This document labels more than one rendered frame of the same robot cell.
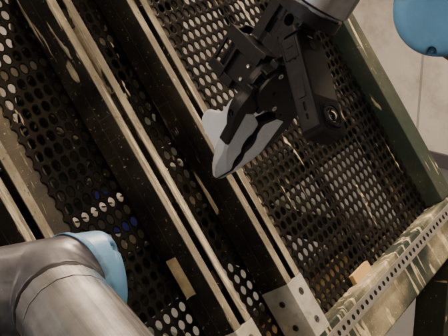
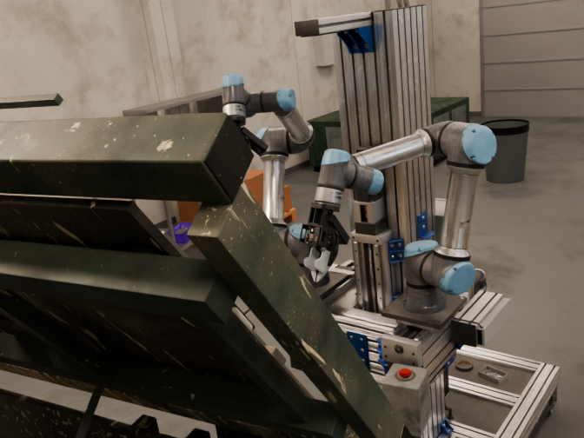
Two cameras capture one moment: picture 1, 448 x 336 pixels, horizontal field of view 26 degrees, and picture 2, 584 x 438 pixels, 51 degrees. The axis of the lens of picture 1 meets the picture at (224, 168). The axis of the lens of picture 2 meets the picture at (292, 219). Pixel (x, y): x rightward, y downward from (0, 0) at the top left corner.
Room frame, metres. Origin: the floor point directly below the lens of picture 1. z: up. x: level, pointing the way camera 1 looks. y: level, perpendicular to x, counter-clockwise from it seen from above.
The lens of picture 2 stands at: (0.84, 1.93, 2.05)
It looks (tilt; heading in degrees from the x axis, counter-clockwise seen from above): 18 degrees down; 270
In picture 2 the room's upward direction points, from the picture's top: 7 degrees counter-clockwise
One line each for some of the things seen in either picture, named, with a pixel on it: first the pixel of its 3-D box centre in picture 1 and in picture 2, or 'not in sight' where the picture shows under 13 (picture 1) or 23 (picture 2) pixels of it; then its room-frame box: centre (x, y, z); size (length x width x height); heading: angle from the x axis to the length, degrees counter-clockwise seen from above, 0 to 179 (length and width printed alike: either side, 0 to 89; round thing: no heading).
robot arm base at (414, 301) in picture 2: not in sight; (423, 291); (0.42, 0.01, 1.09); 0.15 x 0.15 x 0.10
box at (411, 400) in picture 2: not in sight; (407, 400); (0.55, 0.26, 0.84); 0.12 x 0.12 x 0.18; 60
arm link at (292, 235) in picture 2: not in sight; (304, 242); (0.80, -0.31, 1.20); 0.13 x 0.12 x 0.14; 164
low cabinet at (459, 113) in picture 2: not in sight; (390, 134); (-0.64, -6.35, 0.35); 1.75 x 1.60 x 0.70; 50
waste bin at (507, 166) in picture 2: not in sight; (505, 151); (-1.64, -4.75, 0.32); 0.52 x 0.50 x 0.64; 138
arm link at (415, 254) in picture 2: not in sight; (423, 261); (0.41, 0.02, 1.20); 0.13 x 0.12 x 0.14; 115
